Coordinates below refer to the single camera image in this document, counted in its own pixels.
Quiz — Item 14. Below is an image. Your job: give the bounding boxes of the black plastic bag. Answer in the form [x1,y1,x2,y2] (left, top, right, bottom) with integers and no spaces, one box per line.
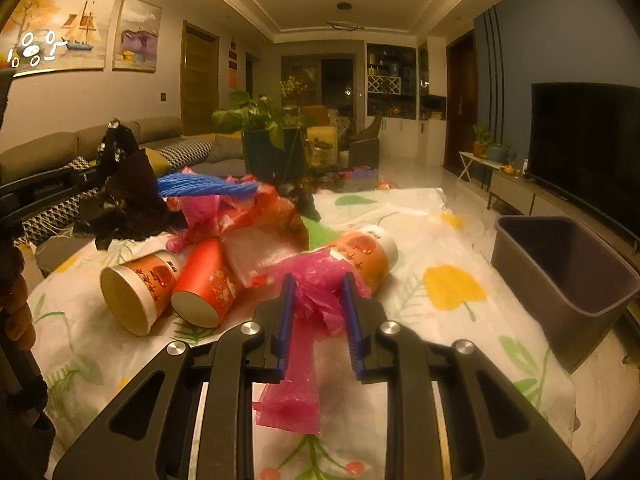
[74,119,188,250]

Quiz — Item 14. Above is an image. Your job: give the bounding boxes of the blue foam net sleeve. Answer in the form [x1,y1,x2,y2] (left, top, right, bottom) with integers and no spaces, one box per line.
[157,174,259,200]

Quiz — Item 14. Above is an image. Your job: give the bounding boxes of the display cabinet shelf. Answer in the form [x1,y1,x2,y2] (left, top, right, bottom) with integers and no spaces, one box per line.
[366,44,418,119]

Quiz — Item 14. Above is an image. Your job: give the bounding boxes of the red paper cup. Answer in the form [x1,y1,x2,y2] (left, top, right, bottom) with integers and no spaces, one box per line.
[171,238,243,328]

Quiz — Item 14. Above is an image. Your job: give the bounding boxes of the sailboat painting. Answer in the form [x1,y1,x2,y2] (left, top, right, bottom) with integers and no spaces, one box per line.
[1,0,115,76]

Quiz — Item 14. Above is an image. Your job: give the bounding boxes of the dark wooden door right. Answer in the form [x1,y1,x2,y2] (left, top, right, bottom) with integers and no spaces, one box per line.
[444,30,478,176]

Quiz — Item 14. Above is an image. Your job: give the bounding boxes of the orange white paper cup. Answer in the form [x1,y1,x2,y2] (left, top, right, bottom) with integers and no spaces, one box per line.
[100,250,182,336]

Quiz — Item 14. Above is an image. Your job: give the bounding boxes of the potted green plant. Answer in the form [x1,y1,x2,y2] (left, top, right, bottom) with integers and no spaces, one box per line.
[212,90,312,186]

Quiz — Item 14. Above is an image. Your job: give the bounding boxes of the operator hand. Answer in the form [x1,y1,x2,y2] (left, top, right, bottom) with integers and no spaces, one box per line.
[1,244,36,351]

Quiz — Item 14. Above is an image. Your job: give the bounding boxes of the purple landscape painting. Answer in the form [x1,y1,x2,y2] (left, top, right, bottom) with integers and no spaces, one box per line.
[112,0,163,73]

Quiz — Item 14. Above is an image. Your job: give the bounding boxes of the small potted plants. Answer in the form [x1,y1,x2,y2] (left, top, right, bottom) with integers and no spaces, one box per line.
[473,122,516,165]

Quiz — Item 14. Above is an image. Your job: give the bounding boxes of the grey tv cabinet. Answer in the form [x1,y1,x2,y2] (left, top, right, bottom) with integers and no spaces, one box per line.
[487,170,639,266]

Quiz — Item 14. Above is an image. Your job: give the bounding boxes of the grey trash bin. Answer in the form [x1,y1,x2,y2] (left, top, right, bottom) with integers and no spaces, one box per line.
[491,216,639,373]

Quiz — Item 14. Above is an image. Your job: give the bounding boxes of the black television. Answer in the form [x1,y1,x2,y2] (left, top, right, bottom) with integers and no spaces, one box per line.
[528,82,639,238]

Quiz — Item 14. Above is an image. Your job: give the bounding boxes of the black white patterned cushion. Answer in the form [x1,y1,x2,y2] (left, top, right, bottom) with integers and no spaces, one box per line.
[12,156,96,246]

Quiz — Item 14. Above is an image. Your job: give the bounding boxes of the red wrapper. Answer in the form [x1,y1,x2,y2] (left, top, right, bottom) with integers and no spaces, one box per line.
[167,173,310,286]

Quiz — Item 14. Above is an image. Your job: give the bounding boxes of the pink plastic bag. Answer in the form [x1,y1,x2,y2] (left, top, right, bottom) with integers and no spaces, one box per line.
[254,247,372,434]

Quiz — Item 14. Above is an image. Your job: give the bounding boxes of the floral tablecloth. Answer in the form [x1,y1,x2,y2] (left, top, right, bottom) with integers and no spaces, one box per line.
[29,188,576,479]

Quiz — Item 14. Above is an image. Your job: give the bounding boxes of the small white side table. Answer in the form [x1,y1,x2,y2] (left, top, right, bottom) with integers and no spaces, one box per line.
[456,150,507,183]

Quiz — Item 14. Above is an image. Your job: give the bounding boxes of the grey sectional sofa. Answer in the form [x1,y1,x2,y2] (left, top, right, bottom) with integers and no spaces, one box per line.
[0,115,246,261]

